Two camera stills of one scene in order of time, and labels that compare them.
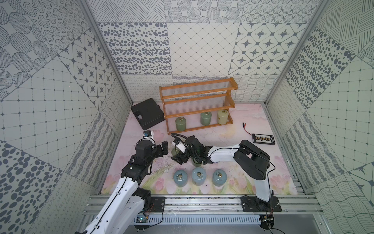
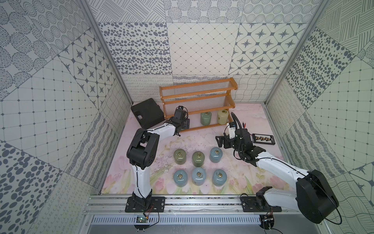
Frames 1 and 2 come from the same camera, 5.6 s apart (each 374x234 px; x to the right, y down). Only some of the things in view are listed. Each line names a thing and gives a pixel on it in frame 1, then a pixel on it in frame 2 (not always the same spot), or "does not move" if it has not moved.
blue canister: x=219 y=177 does not move
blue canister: x=198 y=176 does not move
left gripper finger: x=165 y=147 → x=185 y=124
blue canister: x=180 y=178 does not move
